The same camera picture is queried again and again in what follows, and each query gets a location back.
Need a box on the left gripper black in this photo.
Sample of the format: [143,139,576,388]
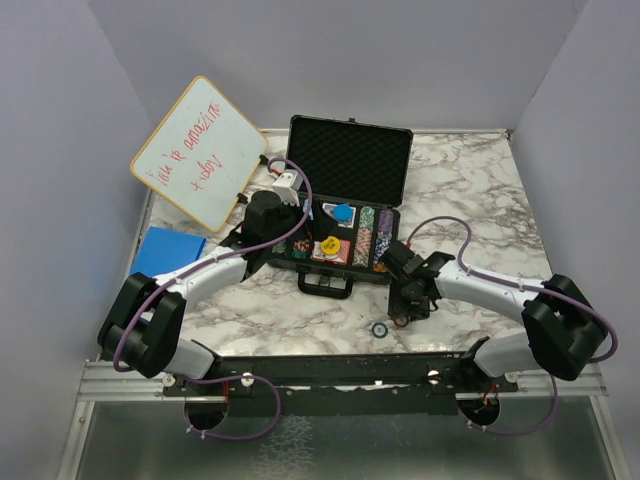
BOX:
[265,193,338,249]

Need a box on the yellow big blind button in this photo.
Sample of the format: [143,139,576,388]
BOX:
[320,236,341,256]

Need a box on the blue round dealer button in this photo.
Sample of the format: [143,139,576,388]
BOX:
[332,204,353,223]

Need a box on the red poker chip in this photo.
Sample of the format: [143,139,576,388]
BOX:
[393,316,410,328]

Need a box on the red playing card deck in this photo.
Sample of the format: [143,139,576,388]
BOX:
[311,238,351,265]

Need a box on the black poker set case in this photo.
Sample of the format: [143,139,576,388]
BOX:
[269,115,413,299]

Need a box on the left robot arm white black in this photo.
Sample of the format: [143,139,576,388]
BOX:
[97,190,337,395]

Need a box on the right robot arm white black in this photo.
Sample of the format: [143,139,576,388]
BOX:
[381,241,606,391]

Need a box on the blue playing card deck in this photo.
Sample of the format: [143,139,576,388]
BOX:
[323,203,356,229]

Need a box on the green red chip stack row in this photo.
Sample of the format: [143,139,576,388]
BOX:
[352,206,375,268]

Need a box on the purple blue chip stack row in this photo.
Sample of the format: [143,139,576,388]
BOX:
[372,210,394,272]

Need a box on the blue flat sheet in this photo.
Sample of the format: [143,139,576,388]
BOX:
[130,226,206,277]

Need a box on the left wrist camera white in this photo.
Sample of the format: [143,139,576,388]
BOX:
[271,169,302,207]

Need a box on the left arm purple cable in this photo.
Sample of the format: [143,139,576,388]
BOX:
[112,157,315,373]

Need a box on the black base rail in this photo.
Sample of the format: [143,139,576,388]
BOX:
[163,352,517,417]

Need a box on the whiteboard with yellow frame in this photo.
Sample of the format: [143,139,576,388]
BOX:
[130,76,268,232]

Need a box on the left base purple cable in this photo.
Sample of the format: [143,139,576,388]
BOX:
[182,370,284,442]

